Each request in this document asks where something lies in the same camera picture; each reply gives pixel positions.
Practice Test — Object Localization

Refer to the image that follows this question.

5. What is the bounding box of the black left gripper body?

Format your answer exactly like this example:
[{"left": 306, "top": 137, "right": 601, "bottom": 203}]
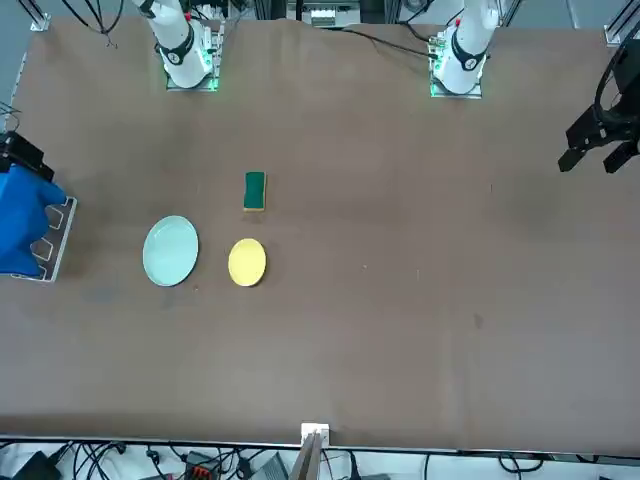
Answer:
[{"left": 602, "top": 38, "right": 640, "bottom": 126}]

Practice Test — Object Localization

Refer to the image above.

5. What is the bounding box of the green and yellow sponge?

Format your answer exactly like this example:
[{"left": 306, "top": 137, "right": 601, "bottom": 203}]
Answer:
[{"left": 242, "top": 170, "right": 269, "bottom": 214}]

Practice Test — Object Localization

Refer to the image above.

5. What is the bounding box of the pale green round plate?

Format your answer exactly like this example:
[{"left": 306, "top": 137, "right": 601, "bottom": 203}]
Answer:
[{"left": 141, "top": 214, "right": 201, "bottom": 288}]

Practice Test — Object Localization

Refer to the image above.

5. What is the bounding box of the blue cloth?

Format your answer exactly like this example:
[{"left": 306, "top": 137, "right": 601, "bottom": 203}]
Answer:
[{"left": 0, "top": 164, "right": 67, "bottom": 277}]

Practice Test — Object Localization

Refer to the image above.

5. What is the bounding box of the white metal rack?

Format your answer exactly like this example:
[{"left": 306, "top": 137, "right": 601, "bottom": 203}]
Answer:
[{"left": 9, "top": 195, "right": 79, "bottom": 285}]

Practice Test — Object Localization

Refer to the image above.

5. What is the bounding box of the small yellow bowl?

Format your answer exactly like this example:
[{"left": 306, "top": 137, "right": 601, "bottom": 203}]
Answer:
[{"left": 227, "top": 237, "right": 269, "bottom": 289}]

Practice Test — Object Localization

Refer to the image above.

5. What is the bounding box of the orange black power strip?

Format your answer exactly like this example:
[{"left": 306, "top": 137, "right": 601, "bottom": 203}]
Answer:
[{"left": 183, "top": 451, "right": 222, "bottom": 479}]

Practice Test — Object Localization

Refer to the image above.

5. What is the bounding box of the aluminium frame post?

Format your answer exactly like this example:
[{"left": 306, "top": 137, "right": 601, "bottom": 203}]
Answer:
[
  {"left": 603, "top": 0, "right": 640, "bottom": 45},
  {"left": 291, "top": 422, "right": 332, "bottom": 480},
  {"left": 30, "top": 0, "right": 53, "bottom": 32}
]

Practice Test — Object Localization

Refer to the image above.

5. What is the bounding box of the black base power cable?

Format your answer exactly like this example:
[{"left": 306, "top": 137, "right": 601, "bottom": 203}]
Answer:
[{"left": 319, "top": 25, "right": 441, "bottom": 60}]

